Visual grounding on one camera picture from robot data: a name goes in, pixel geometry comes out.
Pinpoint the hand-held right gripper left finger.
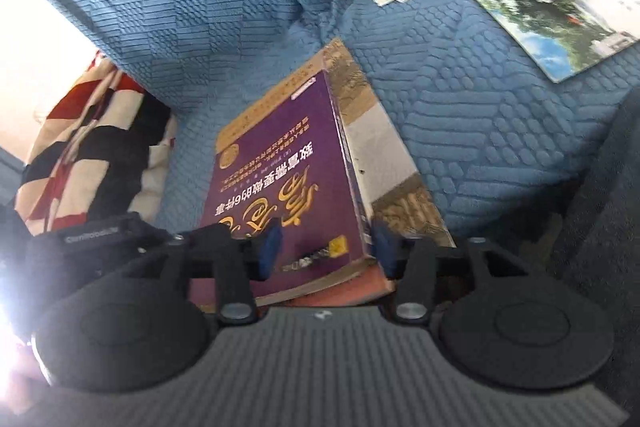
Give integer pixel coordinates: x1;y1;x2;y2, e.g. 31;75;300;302
144;225;286;326

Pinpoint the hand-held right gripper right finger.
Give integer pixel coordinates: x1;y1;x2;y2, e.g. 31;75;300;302
373;225;507;324

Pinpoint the white and orange book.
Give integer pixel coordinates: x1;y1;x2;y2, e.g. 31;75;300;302
187;266;397;314

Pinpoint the purple book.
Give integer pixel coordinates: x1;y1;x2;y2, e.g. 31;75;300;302
197;69;377;308

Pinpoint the gold patterned book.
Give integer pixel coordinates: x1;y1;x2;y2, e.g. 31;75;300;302
322;38;457;254

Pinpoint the photo cover booklet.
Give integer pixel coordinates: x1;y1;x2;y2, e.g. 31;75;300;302
470;0;640;84

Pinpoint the person's left hand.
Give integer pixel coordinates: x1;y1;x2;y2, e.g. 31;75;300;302
6;351;47;401

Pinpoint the red white navy striped blanket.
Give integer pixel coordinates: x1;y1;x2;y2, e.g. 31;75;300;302
14;52;179;234

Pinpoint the blue textured sofa seat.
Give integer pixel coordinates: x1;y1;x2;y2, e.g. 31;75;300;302
160;0;640;253

